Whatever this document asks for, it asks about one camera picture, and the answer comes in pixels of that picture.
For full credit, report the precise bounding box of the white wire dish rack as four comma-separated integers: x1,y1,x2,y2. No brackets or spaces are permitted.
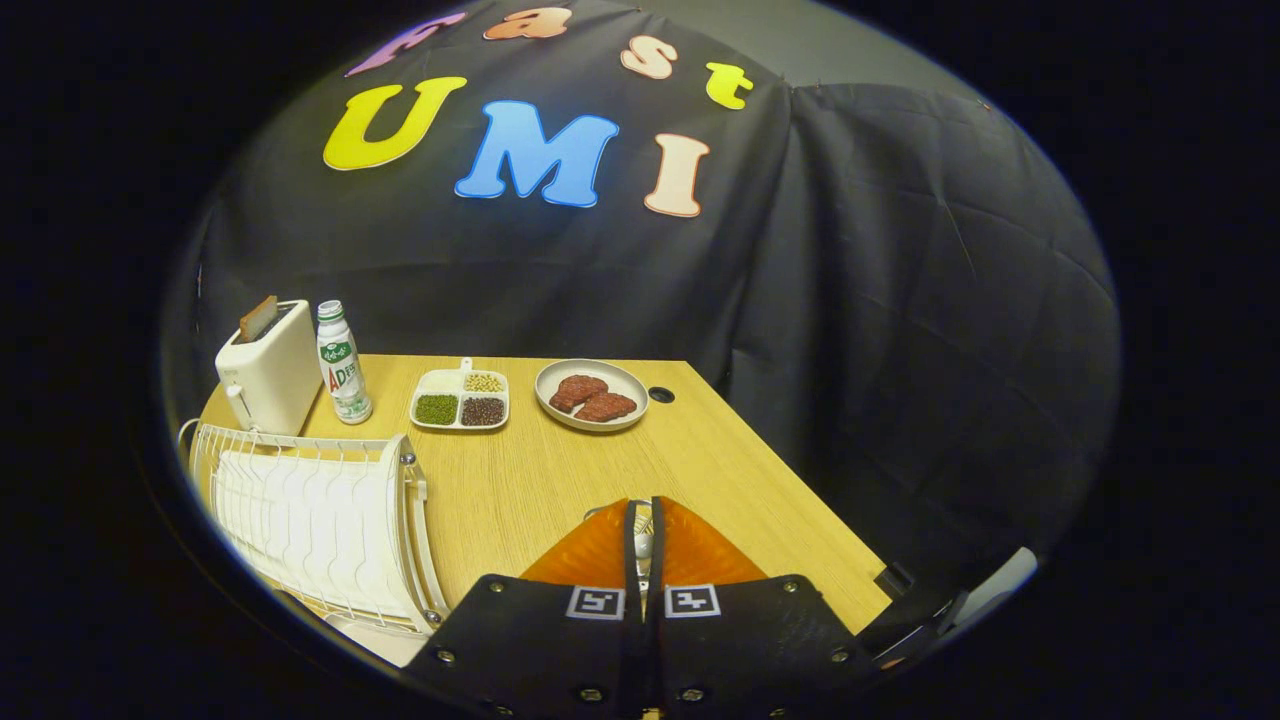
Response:
178,420,451,633

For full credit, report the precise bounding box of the white toaster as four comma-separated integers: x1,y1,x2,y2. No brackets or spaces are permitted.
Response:
215,298,324,437

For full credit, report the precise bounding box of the brown meat piece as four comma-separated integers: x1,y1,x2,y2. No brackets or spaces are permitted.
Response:
575,393,638,423
548,375,609,414

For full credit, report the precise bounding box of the white bottle with green label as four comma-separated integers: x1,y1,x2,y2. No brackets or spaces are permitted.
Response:
316,300,374,426

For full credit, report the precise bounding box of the black backdrop cloth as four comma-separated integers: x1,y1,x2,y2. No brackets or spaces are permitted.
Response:
165,0,1121,601

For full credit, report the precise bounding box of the brown bread slice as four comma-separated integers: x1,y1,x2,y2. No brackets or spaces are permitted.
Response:
238,295,281,343

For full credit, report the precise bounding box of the white divided dish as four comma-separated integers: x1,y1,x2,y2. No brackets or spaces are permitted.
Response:
409,358,511,433

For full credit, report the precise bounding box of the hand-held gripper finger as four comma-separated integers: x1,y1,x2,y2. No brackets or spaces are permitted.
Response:
645,496,886,720
400,497,646,720

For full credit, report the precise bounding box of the small beige plate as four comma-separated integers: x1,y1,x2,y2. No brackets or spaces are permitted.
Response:
534,359,650,433

